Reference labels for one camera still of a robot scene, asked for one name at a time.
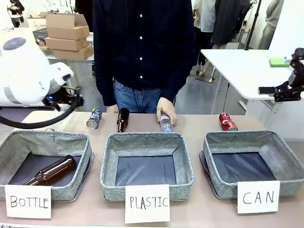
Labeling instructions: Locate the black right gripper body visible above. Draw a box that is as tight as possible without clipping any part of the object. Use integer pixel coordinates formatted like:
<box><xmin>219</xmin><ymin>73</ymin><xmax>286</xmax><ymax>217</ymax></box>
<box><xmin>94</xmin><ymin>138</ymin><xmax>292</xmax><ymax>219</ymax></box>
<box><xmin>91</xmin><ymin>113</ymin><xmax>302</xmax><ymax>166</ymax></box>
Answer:
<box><xmin>287</xmin><ymin>70</ymin><xmax>304</xmax><ymax>96</ymax></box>

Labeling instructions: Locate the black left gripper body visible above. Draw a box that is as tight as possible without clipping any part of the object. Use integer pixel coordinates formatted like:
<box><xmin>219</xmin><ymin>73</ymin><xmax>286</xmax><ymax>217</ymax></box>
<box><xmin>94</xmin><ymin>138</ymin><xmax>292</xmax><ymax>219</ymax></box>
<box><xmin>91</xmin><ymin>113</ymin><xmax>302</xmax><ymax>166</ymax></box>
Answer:
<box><xmin>42</xmin><ymin>87</ymin><xmax>84</xmax><ymax>113</ymax></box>

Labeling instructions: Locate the clear plastic water bottle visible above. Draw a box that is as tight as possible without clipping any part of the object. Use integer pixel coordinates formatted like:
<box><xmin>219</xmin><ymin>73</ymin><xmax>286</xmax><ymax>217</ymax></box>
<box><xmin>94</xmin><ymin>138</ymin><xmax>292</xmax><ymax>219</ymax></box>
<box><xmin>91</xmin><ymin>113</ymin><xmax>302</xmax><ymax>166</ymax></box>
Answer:
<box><xmin>159</xmin><ymin>113</ymin><xmax>173</xmax><ymax>133</ymax></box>

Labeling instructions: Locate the person right forearm navy sleeve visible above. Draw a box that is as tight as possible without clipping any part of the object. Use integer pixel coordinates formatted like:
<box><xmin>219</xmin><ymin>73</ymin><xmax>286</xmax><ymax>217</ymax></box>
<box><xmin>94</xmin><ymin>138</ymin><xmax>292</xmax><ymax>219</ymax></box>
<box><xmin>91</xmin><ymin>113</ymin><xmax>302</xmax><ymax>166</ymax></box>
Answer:
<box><xmin>92</xmin><ymin>9</ymin><xmax>117</xmax><ymax>107</ymax></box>

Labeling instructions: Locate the person left forearm navy sleeve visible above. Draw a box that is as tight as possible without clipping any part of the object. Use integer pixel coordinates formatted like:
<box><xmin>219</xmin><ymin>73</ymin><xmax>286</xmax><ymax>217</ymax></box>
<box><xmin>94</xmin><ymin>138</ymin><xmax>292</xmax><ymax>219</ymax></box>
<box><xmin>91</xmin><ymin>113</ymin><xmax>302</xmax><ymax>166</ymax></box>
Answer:
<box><xmin>162</xmin><ymin>14</ymin><xmax>198</xmax><ymax>104</ymax></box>

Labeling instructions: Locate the black silver drink can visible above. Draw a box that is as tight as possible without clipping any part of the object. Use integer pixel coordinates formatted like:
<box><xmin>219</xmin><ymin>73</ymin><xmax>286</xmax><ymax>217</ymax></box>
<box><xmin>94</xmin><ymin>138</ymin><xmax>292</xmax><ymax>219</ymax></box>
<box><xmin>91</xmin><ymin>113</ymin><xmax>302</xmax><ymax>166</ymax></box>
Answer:
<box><xmin>86</xmin><ymin>107</ymin><xmax>104</xmax><ymax>130</ymax></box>

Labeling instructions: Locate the crushed red drink can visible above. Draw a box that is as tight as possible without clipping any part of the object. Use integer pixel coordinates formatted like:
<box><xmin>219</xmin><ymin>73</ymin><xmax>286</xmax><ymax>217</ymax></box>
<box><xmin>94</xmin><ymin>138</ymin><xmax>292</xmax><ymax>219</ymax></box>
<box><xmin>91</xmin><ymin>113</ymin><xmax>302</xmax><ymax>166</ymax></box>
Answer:
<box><xmin>218</xmin><ymin>112</ymin><xmax>239</xmax><ymax>132</ymax></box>

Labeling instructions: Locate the gray basket labelled can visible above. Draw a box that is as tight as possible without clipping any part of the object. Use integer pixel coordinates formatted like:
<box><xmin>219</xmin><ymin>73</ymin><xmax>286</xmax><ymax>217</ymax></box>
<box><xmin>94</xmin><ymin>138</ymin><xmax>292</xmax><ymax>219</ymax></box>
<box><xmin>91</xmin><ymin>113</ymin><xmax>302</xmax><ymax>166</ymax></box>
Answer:
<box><xmin>202</xmin><ymin>130</ymin><xmax>304</xmax><ymax>199</ymax></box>

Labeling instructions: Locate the gray basket labelled bottle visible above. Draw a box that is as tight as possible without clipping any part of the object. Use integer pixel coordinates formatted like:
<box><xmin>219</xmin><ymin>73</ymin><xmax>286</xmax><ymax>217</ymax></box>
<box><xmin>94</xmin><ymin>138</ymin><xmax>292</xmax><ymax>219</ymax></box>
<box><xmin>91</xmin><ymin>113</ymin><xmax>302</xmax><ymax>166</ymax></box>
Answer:
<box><xmin>0</xmin><ymin>130</ymin><xmax>93</xmax><ymax>201</ymax></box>

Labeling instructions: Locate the gray basket labelled plastic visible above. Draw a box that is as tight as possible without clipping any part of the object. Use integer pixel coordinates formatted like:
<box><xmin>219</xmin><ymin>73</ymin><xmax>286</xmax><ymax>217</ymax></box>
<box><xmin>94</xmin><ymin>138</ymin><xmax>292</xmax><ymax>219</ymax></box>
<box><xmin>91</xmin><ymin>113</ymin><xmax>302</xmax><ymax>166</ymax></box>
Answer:
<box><xmin>100</xmin><ymin>132</ymin><xmax>195</xmax><ymax>202</ymax></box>

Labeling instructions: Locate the paper label CAN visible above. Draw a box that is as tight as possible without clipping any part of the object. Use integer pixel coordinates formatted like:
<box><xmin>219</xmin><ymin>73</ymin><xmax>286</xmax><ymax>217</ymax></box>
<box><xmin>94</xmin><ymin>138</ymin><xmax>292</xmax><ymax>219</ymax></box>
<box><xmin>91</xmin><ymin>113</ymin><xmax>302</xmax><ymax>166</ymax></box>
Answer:
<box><xmin>236</xmin><ymin>180</ymin><xmax>281</xmax><ymax>214</ymax></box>

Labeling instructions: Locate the person left hand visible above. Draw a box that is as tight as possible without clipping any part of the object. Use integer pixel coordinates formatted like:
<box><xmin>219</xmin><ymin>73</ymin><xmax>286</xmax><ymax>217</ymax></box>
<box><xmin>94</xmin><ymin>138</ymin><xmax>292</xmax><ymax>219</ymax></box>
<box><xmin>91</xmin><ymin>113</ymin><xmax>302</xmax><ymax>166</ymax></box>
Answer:
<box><xmin>156</xmin><ymin>96</ymin><xmax>178</xmax><ymax>126</ymax></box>

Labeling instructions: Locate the white side table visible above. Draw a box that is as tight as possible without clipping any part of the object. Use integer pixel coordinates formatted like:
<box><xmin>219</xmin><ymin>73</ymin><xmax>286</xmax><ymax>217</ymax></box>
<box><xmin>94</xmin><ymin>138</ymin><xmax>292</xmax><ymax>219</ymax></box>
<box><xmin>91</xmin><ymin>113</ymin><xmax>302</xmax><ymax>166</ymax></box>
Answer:
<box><xmin>200</xmin><ymin>48</ymin><xmax>304</xmax><ymax>130</ymax></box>

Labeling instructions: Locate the bystander in beige clothes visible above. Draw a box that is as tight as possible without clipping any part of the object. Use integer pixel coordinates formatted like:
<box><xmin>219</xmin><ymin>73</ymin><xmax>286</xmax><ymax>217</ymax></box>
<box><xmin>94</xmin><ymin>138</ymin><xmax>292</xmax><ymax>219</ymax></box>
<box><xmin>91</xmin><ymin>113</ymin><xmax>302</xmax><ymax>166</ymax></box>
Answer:
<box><xmin>258</xmin><ymin>0</ymin><xmax>285</xmax><ymax>51</ymax></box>

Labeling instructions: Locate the flat closed cardboard box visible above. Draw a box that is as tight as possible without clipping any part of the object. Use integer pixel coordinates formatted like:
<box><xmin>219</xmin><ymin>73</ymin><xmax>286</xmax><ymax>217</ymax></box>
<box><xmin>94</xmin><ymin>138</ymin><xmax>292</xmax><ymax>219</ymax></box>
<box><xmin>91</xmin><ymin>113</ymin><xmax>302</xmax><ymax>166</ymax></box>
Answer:
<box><xmin>45</xmin><ymin>36</ymin><xmax>89</xmax><ymax>52</ymax></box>
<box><xmin>52</xmin><ymin>44</ymin><xmax>95</xmax><ymax>61</ymax></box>

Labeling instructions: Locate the black tripod stand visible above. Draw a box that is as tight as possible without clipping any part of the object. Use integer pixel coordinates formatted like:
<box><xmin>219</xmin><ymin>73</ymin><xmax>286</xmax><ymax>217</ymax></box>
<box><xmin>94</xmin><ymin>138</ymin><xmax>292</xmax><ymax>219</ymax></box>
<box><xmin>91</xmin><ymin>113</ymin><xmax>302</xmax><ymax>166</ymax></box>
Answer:
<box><xmin>244</xmin><ymin>0</ymin><xmax>262</xmax><ymax>51</ymax></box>

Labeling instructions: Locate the short brown glass bottle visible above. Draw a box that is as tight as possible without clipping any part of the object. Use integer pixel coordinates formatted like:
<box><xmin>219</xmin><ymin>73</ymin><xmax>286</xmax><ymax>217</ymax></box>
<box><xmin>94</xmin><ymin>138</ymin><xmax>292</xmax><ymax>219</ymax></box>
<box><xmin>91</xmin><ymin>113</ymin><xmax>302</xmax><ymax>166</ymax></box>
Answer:
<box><xmin>116</xmin><ymin>107</ymin><xmax>130</xmax><ymax>133</ymax></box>

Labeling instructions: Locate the bystander in dark coat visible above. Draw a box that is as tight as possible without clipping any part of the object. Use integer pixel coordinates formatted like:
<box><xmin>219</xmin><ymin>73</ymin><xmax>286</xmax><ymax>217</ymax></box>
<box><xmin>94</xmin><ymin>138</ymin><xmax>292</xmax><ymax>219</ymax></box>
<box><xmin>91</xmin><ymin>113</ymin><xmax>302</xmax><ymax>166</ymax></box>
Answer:
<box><xmin>212</xmin><ymin>0</ymin><xmax>253</xmax><ymax>46</ymax></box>

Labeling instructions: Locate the long brown glass bottle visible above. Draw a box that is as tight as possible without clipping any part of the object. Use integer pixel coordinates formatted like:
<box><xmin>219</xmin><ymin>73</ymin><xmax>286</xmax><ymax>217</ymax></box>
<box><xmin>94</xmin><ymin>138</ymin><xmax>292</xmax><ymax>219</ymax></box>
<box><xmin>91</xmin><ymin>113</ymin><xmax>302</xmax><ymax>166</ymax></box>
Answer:
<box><xmin>22</xmin><ymin>154</ymin><xmax>77</xmax><ymax>187</ymax></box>

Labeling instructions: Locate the open cardboard box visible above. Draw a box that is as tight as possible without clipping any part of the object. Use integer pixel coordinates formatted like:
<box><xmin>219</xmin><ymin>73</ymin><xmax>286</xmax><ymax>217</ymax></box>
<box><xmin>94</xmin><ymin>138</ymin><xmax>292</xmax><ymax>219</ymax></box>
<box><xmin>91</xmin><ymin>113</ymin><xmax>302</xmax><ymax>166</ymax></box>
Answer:
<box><xmin>45</xmin><ymin>12</ymin><xmax>91</xmax><ymax>41</ymax></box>

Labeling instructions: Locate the bystander in white shirt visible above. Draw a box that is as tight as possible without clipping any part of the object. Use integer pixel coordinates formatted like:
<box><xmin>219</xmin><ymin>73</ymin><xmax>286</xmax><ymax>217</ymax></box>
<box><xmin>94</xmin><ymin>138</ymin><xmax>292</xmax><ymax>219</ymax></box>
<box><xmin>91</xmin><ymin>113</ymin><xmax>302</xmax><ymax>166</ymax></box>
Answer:
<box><xmin>192</xmin><ymin>0</ymin><xmax>216</xmax><ymax>74</ymax></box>

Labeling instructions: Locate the person torso navy shirt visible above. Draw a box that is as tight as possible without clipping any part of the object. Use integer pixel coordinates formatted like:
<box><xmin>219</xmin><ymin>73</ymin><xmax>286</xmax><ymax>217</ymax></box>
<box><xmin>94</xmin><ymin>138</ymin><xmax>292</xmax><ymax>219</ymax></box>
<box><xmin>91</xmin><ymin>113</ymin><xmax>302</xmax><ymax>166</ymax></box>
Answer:
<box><xmin>92</xmin><ymin>0</ymin><xmax>198</xmax><ymax>114</ymax></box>

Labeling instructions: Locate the bystander in black top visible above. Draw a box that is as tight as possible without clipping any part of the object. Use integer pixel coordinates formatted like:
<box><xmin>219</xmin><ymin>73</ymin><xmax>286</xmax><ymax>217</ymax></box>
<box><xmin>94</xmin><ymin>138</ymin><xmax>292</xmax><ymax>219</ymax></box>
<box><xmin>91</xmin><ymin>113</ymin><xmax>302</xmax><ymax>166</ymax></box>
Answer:
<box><xmin>9</xmin><ymin>0</ymin><xmax>25</xmax><ymax>29</ymax></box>

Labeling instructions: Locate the paper label BOTTLE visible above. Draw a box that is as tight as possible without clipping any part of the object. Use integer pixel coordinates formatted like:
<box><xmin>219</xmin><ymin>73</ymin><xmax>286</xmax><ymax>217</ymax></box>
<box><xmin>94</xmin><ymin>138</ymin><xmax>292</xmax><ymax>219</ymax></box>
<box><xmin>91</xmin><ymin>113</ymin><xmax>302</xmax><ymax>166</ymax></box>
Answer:
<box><xmin>4</xmin><ymin>185</ymin><xmax>53</xmax><ymax>219</ymax></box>

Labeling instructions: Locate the paper label PLASTIC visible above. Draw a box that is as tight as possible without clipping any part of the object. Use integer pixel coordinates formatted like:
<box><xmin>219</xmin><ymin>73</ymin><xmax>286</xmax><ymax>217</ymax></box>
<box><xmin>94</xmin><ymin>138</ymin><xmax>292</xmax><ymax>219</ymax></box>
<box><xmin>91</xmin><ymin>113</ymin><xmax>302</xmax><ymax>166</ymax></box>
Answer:
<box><xmin>124</xmin><ymin>184</ymin><xmax>171</xmax><ymax>224</ymax></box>

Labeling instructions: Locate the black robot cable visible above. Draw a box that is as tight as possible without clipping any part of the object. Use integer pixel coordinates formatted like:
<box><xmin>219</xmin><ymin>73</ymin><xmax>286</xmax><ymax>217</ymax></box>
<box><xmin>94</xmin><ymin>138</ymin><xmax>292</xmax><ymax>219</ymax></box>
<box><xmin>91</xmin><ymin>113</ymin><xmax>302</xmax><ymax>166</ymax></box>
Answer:
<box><xmin>0</xmin><ymin>87</ymin><xmax>84</xmax><ymax>130</ymax></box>

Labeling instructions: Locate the black wire basket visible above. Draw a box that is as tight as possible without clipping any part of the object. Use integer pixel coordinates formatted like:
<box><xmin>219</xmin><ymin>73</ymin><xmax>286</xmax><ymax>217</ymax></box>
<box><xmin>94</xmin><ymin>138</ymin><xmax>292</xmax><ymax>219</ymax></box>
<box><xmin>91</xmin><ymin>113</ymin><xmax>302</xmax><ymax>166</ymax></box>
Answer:
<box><xmin>31</xmin><ymin>28</ymin><xmax>48</xmax><ymax>40</ymax></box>

